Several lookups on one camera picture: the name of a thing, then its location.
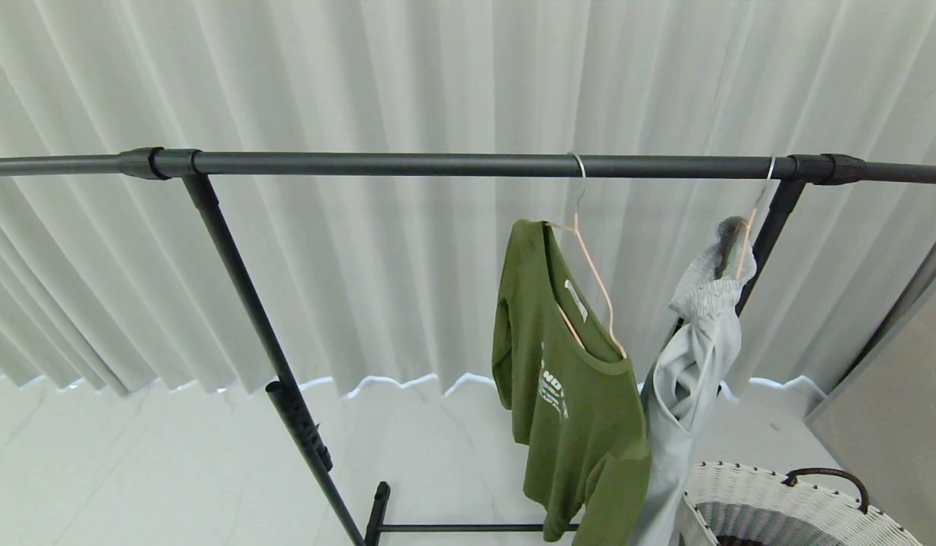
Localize pink clothes hanger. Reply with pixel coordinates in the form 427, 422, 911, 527
733, 155, 776, 281
548, 153, 628, 359

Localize green long-sleeved shirt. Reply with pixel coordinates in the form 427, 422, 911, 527
491, 220, 652, 546

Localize pale grey shorts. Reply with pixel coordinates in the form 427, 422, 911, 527
627, 216, 759, 546

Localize black clothes rack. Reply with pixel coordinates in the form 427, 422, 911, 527
0, 146, 936, 546

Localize white laundry basket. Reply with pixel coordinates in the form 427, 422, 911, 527
679, 461, 924, 546

